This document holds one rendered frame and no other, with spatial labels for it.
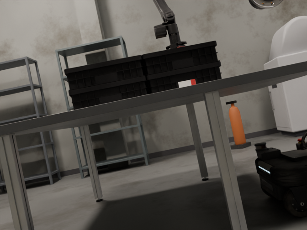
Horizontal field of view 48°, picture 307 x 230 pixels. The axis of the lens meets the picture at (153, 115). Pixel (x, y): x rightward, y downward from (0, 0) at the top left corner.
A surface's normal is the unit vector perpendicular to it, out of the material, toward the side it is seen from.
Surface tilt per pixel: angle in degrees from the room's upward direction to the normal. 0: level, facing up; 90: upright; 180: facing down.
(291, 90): 90
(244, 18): 90
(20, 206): 90
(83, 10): 90
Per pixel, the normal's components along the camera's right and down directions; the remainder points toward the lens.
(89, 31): -0.04, 0.00
